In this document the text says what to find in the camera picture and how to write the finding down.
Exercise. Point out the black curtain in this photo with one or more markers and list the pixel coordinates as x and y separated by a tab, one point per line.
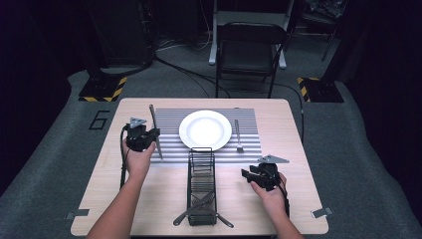
388	99
30	99

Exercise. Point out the dark metal stand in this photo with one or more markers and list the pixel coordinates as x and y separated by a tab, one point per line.
328	20

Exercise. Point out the hazard-striped stand base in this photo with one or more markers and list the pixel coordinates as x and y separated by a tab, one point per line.
103	89
320	90

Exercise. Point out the grey striped placemat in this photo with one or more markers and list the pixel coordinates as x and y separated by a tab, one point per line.
172	146

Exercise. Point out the silver fork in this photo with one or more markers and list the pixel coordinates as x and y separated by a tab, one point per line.
225	222
238	136

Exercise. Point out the white metal stand frame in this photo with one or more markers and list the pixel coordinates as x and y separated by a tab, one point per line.
232	16

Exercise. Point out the person's right hand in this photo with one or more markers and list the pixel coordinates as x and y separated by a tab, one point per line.
273	200

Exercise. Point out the grey tape strip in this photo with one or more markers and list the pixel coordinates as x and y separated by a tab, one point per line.
322	212
78	213

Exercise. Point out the dark equipment cabinet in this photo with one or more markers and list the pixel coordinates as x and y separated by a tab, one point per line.
119	33

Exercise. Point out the silver table knife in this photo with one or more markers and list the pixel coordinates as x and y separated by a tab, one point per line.
153	116
190	212

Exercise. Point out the white round plate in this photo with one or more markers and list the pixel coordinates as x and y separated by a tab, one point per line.
205	129

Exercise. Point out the person's left hand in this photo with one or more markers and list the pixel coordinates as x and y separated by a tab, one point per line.
137	164

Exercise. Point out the black folding chair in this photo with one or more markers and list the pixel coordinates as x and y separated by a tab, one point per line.
247	49

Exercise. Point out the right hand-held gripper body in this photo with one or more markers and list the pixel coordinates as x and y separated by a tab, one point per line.
268	176

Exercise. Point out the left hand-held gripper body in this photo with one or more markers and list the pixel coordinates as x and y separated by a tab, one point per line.
136	139

